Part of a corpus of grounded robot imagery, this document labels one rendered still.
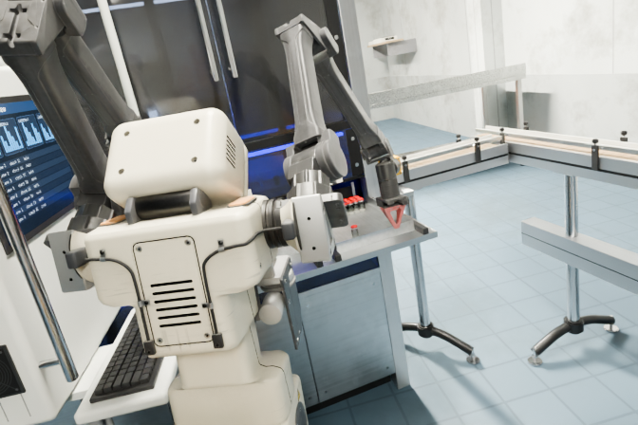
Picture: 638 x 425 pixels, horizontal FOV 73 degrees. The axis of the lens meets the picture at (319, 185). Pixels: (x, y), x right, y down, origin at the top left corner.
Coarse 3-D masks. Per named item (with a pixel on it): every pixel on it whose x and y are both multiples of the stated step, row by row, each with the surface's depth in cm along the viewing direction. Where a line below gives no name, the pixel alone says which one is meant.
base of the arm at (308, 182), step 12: (300, 180) 77; (312, 180) 76; (324, 180) 77; (300, 192) 74; (312, 192) 74; (324, 192) 74; (276, 204) 73; (324, 204) 72; (336, 204) 72; (336, 216) 75
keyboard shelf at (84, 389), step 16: (128, 320) 128; (96, 352) 116; (112, 352) 113; (96, 368) 109; (160, 368) 103; (176, 368) 105; (80, 384) 104; (96, 384) 102; (160, 384) 97; (112, 400) 95; (128, 400) 94; (144, 400) 94; (160, 400) 94; (80, 416) 93; (96, 416) 93; (112, 416) 94
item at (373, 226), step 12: (372, 204) 162; (348, 216) 156; (360, 216) 154; (372, 216) 152; (384, 216) 150; (396, 216) 145; (336, 228) 148; (348, 228) 146; (360, 228) 144; (372, 228) 142; (384, 228) 141; (408, 228) 134; (336, 240) 138; (348, 240) 129; (360, 240) 130; (372, 240) 131
